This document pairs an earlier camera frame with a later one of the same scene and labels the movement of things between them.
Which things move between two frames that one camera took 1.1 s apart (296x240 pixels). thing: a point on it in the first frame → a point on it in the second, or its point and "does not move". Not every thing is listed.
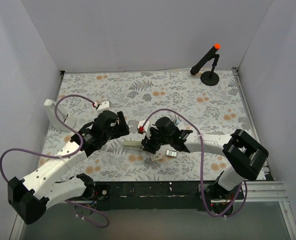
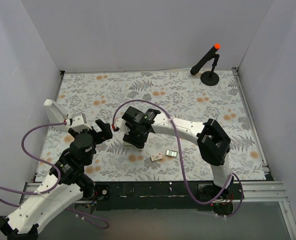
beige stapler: (133, 144) does not move
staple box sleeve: (156, 157) does not move
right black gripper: (149, 143) → (133, 141)
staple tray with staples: (171, 153) does not move
